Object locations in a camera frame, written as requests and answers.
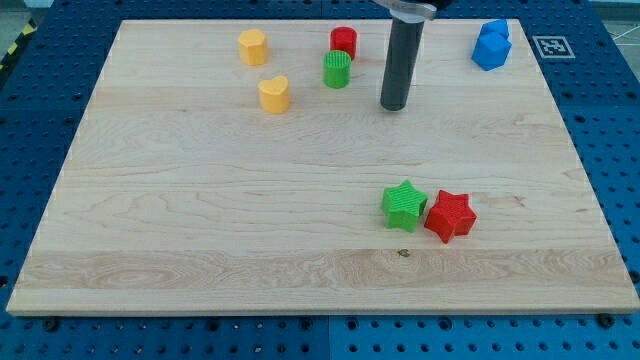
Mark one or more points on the yellow heart block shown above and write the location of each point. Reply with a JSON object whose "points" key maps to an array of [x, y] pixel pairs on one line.
{"points": [[274, 94]]}

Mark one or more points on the blue hexagon block front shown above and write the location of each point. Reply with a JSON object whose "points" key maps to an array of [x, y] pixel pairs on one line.
{"points": [[491, 51]]}

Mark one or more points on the green cylinder block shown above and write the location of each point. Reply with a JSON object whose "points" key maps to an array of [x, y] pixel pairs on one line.
{"points": [[336, 69]]}

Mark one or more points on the red cylinder block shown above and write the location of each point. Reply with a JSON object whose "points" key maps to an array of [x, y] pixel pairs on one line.
{"points": [[344, 39]]}

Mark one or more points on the blue block rear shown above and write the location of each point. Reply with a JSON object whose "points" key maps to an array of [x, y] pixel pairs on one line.
{"points": [[498, 27]]}

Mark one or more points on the silver robot tool mount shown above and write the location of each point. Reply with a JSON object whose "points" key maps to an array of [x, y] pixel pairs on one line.
{"points": [[408, 11]]}

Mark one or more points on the light wooden board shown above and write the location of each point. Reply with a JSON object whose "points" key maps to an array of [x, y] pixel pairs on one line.
{"points": [[181, 196]]}

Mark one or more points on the white fiducial marker tag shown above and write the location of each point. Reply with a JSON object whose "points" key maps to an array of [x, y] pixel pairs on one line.
{"points": [[553, 47]]}

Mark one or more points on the yellow hexagon block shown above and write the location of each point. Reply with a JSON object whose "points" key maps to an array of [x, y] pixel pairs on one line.
{"points": [[253, 47]]}

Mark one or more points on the red star block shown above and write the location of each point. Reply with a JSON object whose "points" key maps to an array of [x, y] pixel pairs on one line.
{"points": [[450, 216]]}

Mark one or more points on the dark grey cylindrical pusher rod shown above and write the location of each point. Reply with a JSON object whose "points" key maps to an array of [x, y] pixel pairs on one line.
{"points": [[404, 42]]}

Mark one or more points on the green star block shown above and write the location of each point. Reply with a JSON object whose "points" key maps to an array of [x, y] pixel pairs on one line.
{"points": [[402, 206]]}

